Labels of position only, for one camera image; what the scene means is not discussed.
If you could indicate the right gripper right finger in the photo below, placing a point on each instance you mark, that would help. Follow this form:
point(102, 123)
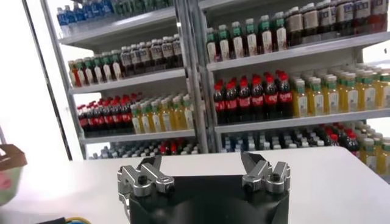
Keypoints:
point(265, 178)

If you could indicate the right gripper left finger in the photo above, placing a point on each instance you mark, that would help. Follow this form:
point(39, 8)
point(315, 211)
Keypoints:
point(143, 179)

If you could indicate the green t-shirt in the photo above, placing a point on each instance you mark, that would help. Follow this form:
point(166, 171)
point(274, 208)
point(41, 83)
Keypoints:
point(9, 185)

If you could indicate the yellow juice bottle green label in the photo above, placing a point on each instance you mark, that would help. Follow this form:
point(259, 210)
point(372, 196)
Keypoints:
point(167, 115)
point(300, 99)
point(157, 117)
point(331, 95)
point(137, 120)
point(367, 91)
point(349, 93)
point(147, 118)
point(188, 112)
point(384, 89)
point(384, 159)
point(368, 153)
point(178, 114)
point(315, 97)

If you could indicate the grey metal shelf unit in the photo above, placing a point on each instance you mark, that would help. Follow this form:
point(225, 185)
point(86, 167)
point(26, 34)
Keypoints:
point(289, 53)
point(131, 80)

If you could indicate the green cap tea bottle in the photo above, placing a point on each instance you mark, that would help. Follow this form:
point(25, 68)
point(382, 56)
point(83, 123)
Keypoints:
point(265, 35)
point(211, 45)
point(89, 71)
point(224, 43)
point(98, 70)
point(107, 67)
point(279, 32)
point(116, 66)
point(81, 73)
point(251, 38)
point(237, 40)
point(73, 74)

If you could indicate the dark bottle blue white label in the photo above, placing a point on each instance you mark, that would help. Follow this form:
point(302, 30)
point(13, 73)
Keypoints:
point(177, 51)
point(126, 61)
point(146, 58)
point(136, 60)
point(344, 17)
point(327, 19)
point(361, 16)
point(157, 55)
point(167, 53)

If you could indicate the brown cardboard box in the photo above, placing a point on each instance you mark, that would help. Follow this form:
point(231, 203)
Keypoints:
point(12, 156)

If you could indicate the dark bottle beige label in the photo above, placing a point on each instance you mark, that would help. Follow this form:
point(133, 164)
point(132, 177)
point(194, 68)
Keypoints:
point(294, 27)
point(310, 22)

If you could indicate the blue water bottle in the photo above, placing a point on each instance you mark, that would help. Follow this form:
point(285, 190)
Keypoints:
point(80, 14)
point(71, 18)
point(62, 22)

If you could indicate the red drink bottle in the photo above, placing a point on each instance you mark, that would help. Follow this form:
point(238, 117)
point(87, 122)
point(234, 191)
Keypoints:
point(379, 15)

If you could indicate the black diagonal frame pole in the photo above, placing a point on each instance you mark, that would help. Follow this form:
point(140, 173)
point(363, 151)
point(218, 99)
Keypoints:
point(47, 79)

